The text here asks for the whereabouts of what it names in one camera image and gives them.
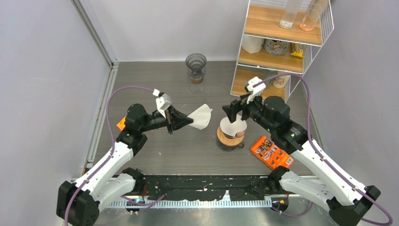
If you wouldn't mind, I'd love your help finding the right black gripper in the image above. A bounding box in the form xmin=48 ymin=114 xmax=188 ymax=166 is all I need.
xmin=222 ymin=90 xmax=276 ymax=134

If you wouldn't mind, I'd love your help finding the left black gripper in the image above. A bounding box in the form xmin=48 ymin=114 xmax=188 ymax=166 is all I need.
xmin=140 ymin=105 xmax=193 ymax=134

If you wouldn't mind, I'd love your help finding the white paper coffee filter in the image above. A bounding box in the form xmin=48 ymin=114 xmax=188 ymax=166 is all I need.
xmin=219 ymin=114 xmax=247 ymax=133

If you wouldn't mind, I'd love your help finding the smoky grey plastic dripper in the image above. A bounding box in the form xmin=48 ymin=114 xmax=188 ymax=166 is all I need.
xmin=185 ymin=53 xmax=207 ymax=79

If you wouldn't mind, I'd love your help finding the pink transparent plastic dripper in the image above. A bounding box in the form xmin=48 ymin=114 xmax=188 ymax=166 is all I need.
xmin=223 ymin=130 xmax=245 ymax=139

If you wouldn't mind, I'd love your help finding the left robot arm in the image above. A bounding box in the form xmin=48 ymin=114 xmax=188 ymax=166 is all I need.
xmin=56 ymin=104 xmax=195 ymax=226

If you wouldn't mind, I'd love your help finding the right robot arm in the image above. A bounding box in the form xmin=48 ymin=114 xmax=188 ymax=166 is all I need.
xmin=222 ymin=95 xmax=381 ymax=226

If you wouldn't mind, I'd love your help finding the dark glass coffee server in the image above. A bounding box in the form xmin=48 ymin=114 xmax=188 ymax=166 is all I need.
xmin=216 ymin=138 xmax=245 ymax=151

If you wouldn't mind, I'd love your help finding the glass carafe brown collar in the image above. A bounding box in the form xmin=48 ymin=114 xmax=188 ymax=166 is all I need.
xmin=190 ymin=77 xmax=204 ymax=94

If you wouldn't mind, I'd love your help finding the orange razor box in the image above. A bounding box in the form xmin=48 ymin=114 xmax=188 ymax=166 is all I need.
xmin=250 ymin=136 xmax=294 ymax=170

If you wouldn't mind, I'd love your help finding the green grey cup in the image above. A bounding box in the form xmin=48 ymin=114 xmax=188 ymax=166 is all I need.
xmin=263 ymin=70 xmax=278 ymax=82

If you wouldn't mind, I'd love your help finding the white printed paper cup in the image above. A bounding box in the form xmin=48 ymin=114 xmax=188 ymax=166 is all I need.
xmin=272 ymin=73 xmax=291 ymax=89

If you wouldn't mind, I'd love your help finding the orange snack packet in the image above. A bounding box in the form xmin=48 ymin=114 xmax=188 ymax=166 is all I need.
xmin=117 ymin=116 xmax=126 ymax=131

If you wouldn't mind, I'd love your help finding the white paper roll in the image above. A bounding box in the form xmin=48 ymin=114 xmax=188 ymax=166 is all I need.
xmin=241 ymin=35 xmax=264 ymax=54

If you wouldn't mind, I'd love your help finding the grey cartoon tin can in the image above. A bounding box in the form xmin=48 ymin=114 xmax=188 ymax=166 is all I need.
xmin=264 ymin=39 xmax=290 ymax=56

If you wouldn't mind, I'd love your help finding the yellow snack packet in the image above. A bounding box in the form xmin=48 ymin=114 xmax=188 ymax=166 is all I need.
xmin=291 ymin=42 xmax=306 ymax=59

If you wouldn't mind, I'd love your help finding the clear glass bottle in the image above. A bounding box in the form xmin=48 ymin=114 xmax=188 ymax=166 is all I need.
xmin=279 ymin=0 xmax=303 ymax=29

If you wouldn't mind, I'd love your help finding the pink tinted glass bottle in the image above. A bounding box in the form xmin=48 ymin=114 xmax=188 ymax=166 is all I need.
xmin=300 ymin=0 xmax=329 ymax=32

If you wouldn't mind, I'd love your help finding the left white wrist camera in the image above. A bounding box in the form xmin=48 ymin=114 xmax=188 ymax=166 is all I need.
xmin=152 ymin=89 xmax=172 ymax=118

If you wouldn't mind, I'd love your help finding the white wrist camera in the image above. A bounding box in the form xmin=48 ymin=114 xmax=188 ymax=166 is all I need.
xmin=245 ymin=76 xmax=266 ymax=104
xmin=152 ymin=89 xmax=172 ymax=118

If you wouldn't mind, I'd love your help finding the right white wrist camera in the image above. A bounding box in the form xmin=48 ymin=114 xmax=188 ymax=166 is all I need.
xmin=245 ymin=76 xmax=266 ymax=104

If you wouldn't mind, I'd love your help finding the white wire wooden shelf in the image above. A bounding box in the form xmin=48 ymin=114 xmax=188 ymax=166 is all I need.
xmin=230 ymin=0 xmax=334 ymax=96

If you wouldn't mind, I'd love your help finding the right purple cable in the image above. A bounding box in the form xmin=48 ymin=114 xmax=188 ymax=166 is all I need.
xmin=252 ymin=73 xmax=393 ymax=226

